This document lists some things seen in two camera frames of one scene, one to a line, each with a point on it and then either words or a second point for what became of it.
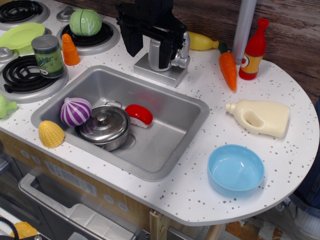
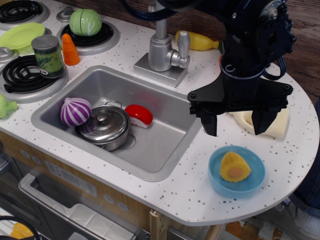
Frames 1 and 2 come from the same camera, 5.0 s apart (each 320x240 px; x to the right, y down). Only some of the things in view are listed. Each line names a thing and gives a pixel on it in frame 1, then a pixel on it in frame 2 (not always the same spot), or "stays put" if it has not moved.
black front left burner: x=22 y=74 stays put
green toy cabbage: x=85 y=22 stays put
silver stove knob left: x=7 y=54 stays put
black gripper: x=155 y=16 -> x=265 y=98
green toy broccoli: x=5 y=106 stays put
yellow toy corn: x=50 y=134 -> x=234 y=167
